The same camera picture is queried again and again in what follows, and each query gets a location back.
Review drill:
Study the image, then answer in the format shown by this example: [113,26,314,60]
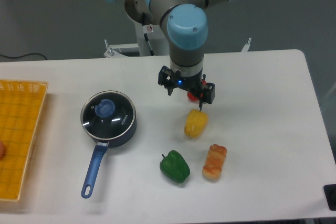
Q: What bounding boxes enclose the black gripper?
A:
[158,66,215,111]

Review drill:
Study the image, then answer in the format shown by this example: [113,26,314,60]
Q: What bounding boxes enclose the glass lid blue knob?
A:
[80,90,137,140]

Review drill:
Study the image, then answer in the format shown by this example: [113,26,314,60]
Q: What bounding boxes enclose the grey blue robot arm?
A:
[113,0,232,106]

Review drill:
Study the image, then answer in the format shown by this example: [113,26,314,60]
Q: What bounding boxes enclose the red bell pepper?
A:
[187,74,207,102]

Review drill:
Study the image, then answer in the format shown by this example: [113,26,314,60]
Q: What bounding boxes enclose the yellow bell pepper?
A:
[184,109,208,138]

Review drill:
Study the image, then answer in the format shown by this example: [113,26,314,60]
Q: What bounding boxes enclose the green bell pepper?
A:
[159,150,190,184]

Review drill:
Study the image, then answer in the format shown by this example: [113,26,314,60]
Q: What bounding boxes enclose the orange toasted bread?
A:
[202,144,227,180]

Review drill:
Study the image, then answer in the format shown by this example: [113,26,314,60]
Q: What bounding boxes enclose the dark blue saucepan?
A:
[80,90,138,199]

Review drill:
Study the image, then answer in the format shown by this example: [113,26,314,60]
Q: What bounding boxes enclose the yellow woven basket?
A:
[1,79,48,202]

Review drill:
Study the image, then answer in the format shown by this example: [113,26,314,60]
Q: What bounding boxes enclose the black device at table edge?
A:
[323,184,336,211]

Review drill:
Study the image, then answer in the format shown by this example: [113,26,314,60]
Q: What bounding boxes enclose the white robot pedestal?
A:
[124,0,171,57]

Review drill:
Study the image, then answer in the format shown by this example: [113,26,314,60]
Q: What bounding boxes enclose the white base frame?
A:
[103,37,253,59]

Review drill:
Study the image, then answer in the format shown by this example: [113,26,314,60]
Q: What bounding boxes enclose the black pedestal cable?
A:
[142,13,156,57]

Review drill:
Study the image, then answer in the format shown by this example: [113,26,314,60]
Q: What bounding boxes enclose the black floor cable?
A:
[0,52,48,60]

